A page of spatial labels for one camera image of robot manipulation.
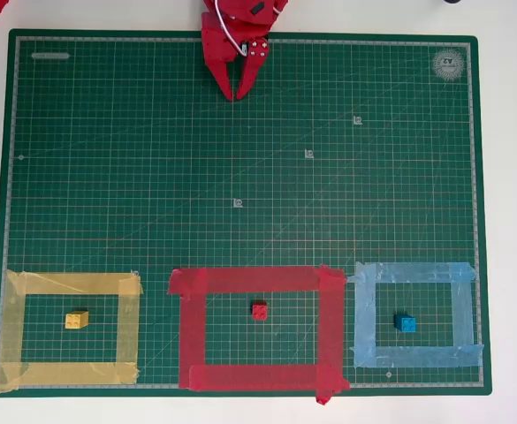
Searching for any red tape square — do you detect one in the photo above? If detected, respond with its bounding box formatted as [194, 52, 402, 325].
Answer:
[167, 263, 351, 406]

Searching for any yellow lego brick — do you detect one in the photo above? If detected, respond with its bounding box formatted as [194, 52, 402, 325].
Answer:
[65, 310, 89, 330]

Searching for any blue tape square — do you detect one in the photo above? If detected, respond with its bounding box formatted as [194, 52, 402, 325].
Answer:
[346, 261, 485, 368]

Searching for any blue lego brick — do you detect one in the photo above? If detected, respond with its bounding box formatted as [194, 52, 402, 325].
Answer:
[393, 312, 417, 333]

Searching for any yellow tape square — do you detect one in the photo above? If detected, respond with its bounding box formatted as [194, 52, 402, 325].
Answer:
[0, 269, 144, 394]

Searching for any green cutting mat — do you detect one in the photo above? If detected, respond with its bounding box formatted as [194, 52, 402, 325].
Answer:
[0, 28, 492, 398]

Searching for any white servo cable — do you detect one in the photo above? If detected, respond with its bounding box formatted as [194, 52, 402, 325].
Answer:
[213, 0, 247, 57]

